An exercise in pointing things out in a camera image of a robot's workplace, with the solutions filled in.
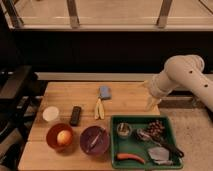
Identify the purple bowl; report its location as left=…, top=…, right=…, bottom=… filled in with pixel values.
left=80, top=126, right=110, bottom=156

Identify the small glass jar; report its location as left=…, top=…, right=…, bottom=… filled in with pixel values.
left=116, top=122, right=132, bottom=139

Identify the peeled banana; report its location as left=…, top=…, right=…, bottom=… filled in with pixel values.
left=94, top=99, right=105, bottom=120

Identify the orange bowl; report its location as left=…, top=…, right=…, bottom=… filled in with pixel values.
left=46, top=123, right=73, bottom=151

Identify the blue sponge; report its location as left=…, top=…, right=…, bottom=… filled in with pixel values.
left=99, top=86, right=111, bottom=100

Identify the white cup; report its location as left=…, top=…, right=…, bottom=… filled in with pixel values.
left=42, top=106, right=59, bottom=122

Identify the orange carrot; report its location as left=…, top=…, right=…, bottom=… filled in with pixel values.
left=116, top=153, right=146, bottom=164

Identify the brown grape bunch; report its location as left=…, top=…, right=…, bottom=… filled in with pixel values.
left=146, top=120, right=165, bottom=136

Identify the grey crumpled foil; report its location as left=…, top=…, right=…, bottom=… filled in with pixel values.
left=148, top=147, right=173, bottom=165

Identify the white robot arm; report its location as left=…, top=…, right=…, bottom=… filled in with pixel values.
left=143, top=55, right=213, bottom=112

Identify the utensil in purple bowl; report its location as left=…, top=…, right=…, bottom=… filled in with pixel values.
left=88, top=132, right=103, bottom=151

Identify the yellow apple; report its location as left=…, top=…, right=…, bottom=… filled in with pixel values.
left=57, top=130, right=72, bottom=146

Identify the green tray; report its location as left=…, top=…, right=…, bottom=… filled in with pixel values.
left=110, top=115, right=183, bottom=171

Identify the black chair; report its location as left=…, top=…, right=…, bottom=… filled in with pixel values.
left=0, top=65, right=41, bottom=168

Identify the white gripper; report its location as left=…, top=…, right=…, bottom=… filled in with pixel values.
left=142, top=74, right=173, bottom=111

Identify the black remote control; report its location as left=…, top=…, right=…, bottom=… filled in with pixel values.
left=70, top=106, right=82, bottom=126

